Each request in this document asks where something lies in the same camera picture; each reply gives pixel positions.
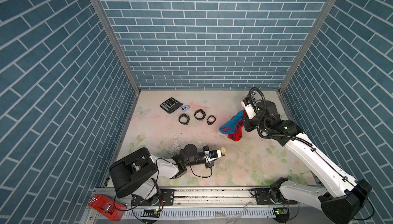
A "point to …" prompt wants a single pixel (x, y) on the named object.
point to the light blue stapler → (185, 108)
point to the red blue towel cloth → (233, 128)
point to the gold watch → (223, 150)
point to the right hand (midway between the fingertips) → (245, 116)
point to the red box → (107, 206)
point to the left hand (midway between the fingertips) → (226, 156)
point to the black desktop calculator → (170, 105)
